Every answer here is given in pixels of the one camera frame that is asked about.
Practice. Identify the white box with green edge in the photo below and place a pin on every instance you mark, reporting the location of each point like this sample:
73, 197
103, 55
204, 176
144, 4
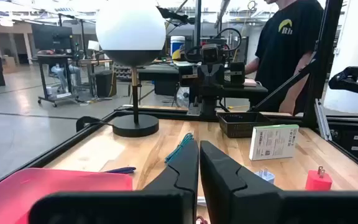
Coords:
273, 143

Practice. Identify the black workbench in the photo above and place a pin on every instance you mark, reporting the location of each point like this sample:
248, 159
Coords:
157, 73

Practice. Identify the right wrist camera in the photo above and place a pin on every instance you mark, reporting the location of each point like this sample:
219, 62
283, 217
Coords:
210, 53

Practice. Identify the black rolling cart desk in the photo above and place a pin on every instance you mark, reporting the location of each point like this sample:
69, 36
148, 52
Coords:
54, 58

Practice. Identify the pink plastic bin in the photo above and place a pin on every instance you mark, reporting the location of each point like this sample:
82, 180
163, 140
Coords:
42, 183

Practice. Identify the small pink object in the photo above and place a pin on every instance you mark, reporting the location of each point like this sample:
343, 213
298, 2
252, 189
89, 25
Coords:
250, 82

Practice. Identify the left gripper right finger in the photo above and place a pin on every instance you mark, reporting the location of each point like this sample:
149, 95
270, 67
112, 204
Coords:
228, 199

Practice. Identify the black computer monitor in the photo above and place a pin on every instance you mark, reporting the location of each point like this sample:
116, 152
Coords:
51, 37

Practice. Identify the black trash bin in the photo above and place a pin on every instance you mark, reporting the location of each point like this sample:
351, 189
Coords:
104, 82

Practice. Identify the red plug charger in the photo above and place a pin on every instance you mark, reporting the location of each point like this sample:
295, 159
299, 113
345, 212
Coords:
317, 183

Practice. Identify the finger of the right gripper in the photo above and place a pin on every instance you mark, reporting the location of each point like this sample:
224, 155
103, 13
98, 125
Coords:
237, 73
187, 74

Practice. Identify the white and black globe lamp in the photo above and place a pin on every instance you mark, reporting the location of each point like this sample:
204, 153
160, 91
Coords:
130, 28

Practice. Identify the black mesh basket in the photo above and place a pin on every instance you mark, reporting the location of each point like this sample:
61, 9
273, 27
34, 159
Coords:
241, 124

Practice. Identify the black table frame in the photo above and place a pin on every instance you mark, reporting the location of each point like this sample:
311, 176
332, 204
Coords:
322, 62

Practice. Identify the person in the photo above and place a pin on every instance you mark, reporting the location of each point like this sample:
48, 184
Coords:
284, 56
64, 73

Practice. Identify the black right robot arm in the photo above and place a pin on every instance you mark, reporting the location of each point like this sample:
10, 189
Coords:
209, 105

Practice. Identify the white bucket with blue label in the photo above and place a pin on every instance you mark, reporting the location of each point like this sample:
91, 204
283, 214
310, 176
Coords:
177, 43

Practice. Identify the white panel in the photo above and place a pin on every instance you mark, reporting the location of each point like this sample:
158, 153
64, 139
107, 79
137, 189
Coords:
353, 37

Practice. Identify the dark blue pen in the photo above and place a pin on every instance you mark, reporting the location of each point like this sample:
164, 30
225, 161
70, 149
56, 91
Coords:
123, 170

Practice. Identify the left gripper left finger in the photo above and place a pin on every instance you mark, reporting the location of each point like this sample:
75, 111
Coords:
166, 205

